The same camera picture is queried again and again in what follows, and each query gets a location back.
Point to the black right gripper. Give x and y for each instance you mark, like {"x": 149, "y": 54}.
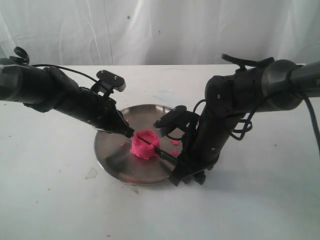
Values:
{"x": 201, "y": 150}

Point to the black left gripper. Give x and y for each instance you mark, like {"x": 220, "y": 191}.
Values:
{"x": 100, "y": 113}

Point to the black handled tool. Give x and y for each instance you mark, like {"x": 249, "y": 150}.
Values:
{"x": 154, "y": 150}

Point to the pink play dough lump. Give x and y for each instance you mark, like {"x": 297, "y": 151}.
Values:
{"x": 137, "y": 145}

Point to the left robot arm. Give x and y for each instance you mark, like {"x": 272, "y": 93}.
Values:
{"x": 51, "y": 89}

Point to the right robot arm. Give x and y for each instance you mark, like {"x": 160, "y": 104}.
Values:
{"x": 230, "y": 104}

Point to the pink dough crumb right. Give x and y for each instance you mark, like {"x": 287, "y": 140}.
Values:
{"x": 175, "y": 142}

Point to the round steel plate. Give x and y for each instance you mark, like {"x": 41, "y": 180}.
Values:
{"x": 144, "y": 159}

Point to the clear tape scrap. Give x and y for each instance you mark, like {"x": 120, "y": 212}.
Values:
{"x": 92, "y": 174}

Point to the white backdrop curtain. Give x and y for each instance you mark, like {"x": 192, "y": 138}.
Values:
{"x": 160, "y": 32}

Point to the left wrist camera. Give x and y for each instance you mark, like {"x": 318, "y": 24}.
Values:
{"x": 110, "y": 82}

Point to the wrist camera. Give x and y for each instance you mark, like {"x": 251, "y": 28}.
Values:
{"x": 174, "y": 119}
{"x": 110, "y": 82}

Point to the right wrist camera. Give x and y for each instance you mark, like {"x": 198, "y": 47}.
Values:
{"x": 174, "y": 119}

